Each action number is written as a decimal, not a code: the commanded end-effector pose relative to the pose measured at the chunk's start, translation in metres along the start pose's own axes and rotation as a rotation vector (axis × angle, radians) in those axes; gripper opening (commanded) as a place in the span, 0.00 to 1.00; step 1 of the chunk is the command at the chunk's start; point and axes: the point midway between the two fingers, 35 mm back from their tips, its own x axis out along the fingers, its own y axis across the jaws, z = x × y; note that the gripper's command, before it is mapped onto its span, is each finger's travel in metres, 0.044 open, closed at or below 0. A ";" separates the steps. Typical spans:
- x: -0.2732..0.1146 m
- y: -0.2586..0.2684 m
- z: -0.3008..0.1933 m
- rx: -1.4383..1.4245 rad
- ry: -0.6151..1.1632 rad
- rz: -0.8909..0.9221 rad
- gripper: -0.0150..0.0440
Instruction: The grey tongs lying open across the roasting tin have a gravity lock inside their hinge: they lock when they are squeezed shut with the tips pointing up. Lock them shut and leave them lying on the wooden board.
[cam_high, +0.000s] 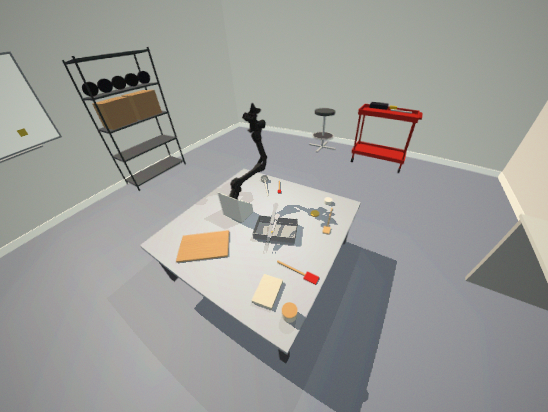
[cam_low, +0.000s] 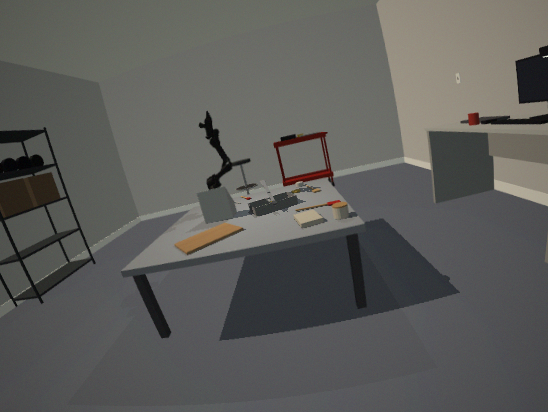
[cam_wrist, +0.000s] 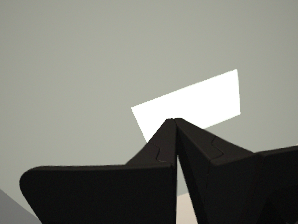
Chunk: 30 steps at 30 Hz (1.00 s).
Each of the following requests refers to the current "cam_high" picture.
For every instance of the red spatula with wooden handle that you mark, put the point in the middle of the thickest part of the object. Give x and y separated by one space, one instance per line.
308 276

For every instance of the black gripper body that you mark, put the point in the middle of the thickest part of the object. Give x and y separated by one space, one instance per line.
252 118

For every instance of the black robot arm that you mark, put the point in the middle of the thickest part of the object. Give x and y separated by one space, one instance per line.
260 166

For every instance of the orange cylinder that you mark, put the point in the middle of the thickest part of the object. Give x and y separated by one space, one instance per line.
289 312

